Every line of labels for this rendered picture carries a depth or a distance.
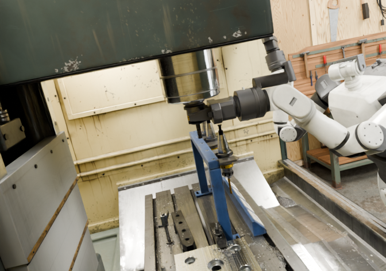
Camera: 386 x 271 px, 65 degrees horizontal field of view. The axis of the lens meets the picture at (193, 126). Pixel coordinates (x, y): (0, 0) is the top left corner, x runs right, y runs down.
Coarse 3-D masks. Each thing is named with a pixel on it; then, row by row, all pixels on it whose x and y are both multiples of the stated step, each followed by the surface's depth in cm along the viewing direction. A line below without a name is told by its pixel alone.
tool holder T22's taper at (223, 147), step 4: (220, 136) 108; (224, 136) 108; (220, 140) 108; (224, 140) 108; (220, 144) 108; (224, 144) 108; (220, 148) 108; (224, 148) 108; (228, 148) 109; (220, 152) 109; (224, 152) 108; (228, 152) 108
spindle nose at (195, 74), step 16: (160, 64) 77; (176, 64) 75; (192, 64) 74; (208, 64) 76; (160, 80) 80; (176, 80) 76; (192, 80) 75; (208, 80) 77; (176, 96) 77; (192, 96) 76; (208, 96) 77
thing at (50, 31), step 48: (0, 0) 62; (48, 0) 63; (96, 0) 64; (144, 0) 66; (192, 0) 67; (240, 0) 69; (0, 48) 63; (48, 48) 65; (96, 48) 66; (144, 48) 68; (192, 48) 70
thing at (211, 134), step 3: (207, 123) 129; (210, 123) 129; (207, 126) 129; (210, 126) 129; (207, 129) 129; (210, 129) 129; (213, 129) 130; (207, 132) 130; (210, 132) 129; (213, 132) 129; (207, 135) 130; (210, 135) 129; (213, 135) 129; (216, 135) 131; (207, 138) 130; (210, 138) 129
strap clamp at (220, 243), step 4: (212, 224) 105; (216, 224) 98; (212, 228) 103; (216, 228) 99; (220, 228) 99; (212, 232) 102; (216, 232) 98; (220, 232) 99; (212, 236) 106; (216, 236) 98; (220, 236) 99; (224, 236) 97; (216, 240) 96; (220, 240) 96; (224, 240) 96; (220, 244) 95; (224, 244) 95; (220, 248) 94; (224, 248) 94
